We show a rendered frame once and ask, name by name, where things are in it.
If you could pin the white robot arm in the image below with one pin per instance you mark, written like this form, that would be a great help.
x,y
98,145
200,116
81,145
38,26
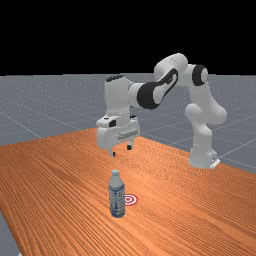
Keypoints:
x,y
186,100

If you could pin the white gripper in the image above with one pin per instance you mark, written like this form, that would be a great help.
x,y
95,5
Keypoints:
x,y
115,133

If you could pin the clear plastic bottle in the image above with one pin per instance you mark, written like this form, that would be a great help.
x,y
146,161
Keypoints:
x,y
116,195

